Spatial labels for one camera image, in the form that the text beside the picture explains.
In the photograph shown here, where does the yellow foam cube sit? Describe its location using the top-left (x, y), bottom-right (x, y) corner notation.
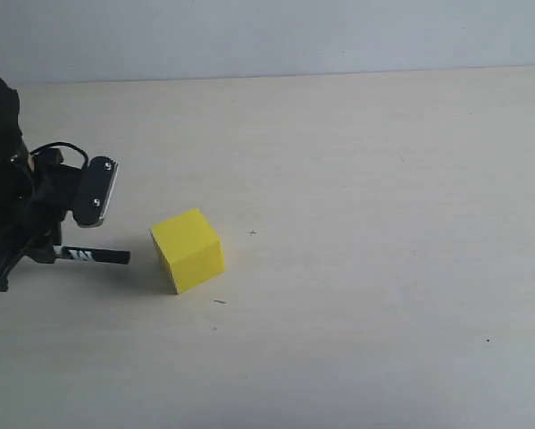
top-left (150, 208), bottom-right (225, 294)

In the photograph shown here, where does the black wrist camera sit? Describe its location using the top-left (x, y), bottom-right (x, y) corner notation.
top-left (71, 156), bottom-right (119, 228)

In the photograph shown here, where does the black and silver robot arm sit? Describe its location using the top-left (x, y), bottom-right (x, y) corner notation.
top-left (0, 78), bottom-right (72, 292)

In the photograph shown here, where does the black cable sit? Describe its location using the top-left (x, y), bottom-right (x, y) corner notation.
top-left (29, 141), bottom-right (90, 169)

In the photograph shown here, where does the black and white marker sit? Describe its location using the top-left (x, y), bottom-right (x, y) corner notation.
top-left (53, 246), bottom-right (131, 265)

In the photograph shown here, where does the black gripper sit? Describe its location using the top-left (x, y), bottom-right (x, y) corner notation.
top-left (0, 163), bottom-right (83, 292)

